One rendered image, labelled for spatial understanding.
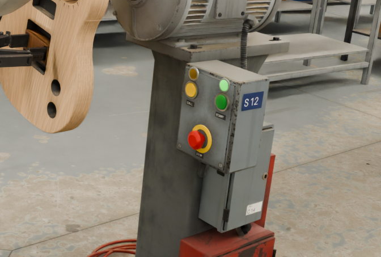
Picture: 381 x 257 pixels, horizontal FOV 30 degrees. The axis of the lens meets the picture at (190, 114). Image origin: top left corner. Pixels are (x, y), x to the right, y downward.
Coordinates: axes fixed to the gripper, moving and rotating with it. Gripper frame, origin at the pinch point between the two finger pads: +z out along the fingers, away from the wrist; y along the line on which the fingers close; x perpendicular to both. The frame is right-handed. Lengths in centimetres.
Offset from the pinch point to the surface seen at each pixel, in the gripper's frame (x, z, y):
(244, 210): -31, 43, 38
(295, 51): -109, 370, -185
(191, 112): -0.6, 16.8, 36.1
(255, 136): -1, 25, 48
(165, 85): -8.8, 33.9, 10.0
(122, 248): -116, 87, -44
